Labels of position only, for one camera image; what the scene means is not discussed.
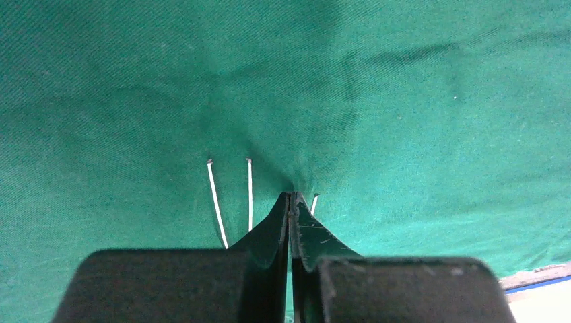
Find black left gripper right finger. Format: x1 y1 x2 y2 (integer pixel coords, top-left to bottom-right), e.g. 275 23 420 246
290 192 514 322

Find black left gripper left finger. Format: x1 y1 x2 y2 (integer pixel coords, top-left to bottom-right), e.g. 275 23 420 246
53 193 290 322

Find steel tweezers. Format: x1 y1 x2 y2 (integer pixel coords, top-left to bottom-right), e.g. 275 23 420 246
246 158 253 231
207 159 229 249

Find dark green surgical drape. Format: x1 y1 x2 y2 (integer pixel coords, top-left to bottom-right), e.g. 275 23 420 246
1 1 570 322

